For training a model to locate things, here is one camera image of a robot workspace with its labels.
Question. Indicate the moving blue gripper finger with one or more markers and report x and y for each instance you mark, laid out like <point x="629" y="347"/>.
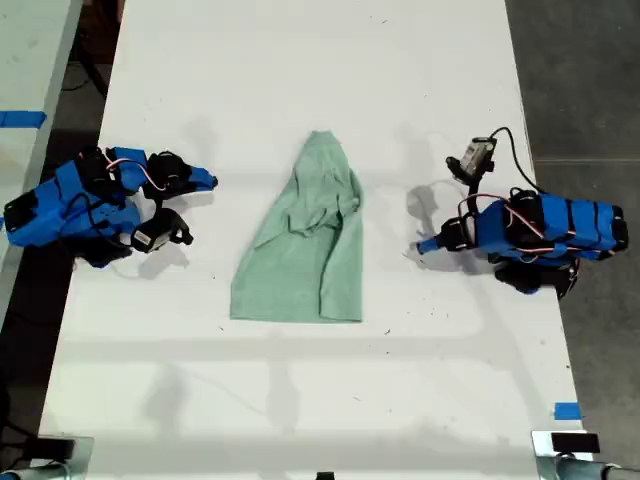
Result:
<point x="200" y="175"/>
<point x="431" y="242"/>

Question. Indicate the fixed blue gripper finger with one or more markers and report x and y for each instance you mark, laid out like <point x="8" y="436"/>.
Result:
<point x="431" y="249"/>
<point x="205" y="186"/>

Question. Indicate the pale green T-shirt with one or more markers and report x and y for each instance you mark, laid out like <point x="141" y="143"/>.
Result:
<point x="305" y="250"/>

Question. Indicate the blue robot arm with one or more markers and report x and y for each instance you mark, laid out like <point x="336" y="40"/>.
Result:
<point x="550" y="225"/>
<point x="75" y="205"/>

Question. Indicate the long blue tape strip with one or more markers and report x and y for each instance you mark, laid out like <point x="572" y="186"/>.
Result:
<point x="22" y="119"/>

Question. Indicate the white side table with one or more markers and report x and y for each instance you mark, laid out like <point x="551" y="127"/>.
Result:
<point x="30" y="75"/>

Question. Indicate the short blue tape strip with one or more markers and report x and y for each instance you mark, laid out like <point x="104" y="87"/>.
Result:
<point x="567" y="411"/>

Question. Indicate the small black box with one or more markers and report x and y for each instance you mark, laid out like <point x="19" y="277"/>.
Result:
<point x="575" y="443"/>
<point x="56" y="448"/>

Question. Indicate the black camera stalk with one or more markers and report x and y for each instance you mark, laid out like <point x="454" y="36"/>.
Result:
<point x="473" y="192"/>
<point x="159" y="205"/>

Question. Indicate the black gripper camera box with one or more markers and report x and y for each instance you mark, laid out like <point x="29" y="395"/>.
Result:
<point x="157" y="232"/>
<point x="477" y="152"/>

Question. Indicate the metal table clamp bracket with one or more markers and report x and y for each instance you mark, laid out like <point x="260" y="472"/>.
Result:
<point x="542" y="450"/>
<point x="84" y="452"/>

